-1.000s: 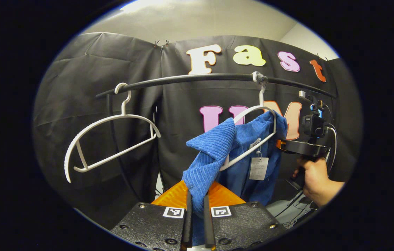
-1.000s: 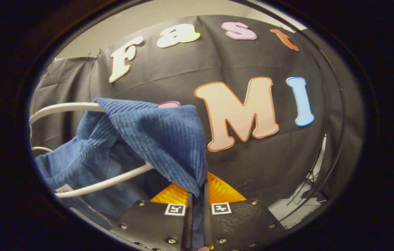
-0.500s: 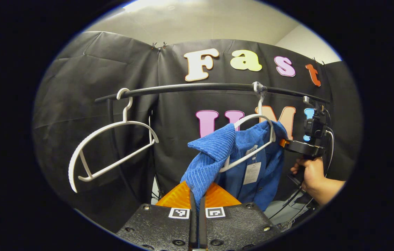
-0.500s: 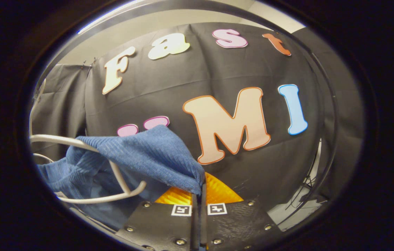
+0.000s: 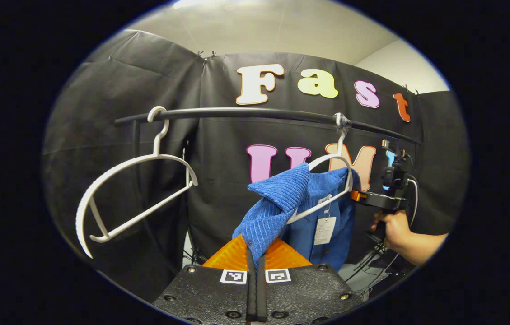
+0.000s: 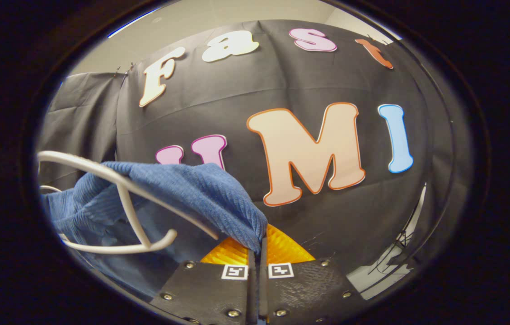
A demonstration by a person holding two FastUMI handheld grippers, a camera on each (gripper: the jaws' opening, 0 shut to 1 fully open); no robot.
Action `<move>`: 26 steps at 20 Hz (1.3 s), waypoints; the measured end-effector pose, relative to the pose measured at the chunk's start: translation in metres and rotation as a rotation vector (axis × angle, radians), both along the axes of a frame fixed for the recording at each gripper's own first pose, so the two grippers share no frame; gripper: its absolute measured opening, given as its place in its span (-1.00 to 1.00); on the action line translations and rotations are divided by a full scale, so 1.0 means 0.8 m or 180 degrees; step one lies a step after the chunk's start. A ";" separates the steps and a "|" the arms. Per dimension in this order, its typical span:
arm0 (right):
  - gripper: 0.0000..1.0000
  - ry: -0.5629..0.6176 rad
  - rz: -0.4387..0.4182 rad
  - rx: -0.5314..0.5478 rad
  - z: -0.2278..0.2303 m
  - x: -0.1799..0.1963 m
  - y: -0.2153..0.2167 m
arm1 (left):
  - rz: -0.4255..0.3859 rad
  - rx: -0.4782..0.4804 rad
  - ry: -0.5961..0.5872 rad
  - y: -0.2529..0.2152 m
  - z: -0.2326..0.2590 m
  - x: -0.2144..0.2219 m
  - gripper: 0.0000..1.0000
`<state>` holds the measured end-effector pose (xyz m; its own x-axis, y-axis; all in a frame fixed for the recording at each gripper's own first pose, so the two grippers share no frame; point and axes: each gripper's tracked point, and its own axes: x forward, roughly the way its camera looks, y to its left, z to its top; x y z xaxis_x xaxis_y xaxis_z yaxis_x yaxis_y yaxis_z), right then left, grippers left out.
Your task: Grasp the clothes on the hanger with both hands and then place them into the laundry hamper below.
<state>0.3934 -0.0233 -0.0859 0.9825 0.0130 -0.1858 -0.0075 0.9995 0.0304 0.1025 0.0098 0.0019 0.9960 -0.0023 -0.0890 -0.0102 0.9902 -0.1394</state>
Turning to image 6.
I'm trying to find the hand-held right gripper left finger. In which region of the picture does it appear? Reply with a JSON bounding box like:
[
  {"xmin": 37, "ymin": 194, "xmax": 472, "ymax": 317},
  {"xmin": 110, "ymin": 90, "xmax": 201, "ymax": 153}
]
[{"xmin": 150, "ymin": 236, "xmax": 259, "ymax": 325}]

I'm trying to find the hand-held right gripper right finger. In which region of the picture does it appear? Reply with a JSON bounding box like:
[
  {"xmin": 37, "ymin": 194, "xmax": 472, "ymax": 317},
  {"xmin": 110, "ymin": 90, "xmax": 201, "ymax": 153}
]
[{"xmin": 259, "ymin": 223, "xmax": 366, "ymax": 325}]

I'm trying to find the blue corduroy shirt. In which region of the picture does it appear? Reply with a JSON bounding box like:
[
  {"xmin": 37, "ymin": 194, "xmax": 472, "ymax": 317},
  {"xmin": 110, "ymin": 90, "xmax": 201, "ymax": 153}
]
[{"xmin": 40, "ymin": 161, "xmax": 269, "ymax": 301}]

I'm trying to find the white hanger with taped hook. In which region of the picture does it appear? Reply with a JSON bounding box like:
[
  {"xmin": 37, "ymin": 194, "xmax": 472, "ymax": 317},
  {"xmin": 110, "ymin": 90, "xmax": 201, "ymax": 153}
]
[{"xmin": 37, "ymin": 150, "xmax": 219, "ymax": 255}]

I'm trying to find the black backdrop cloth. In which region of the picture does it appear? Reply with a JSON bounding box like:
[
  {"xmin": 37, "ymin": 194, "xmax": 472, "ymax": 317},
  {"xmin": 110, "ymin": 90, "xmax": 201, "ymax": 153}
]
[{"xmin": 38, "ymin": 19, "xmax": 474, "ymax": 289}]

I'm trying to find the black cable bundle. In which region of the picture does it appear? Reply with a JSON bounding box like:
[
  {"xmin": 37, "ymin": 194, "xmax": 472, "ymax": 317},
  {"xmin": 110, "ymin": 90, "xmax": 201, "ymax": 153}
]
[{"xmin": 368, "ymin": 228, "xmax": 420, "ymax": 276}]

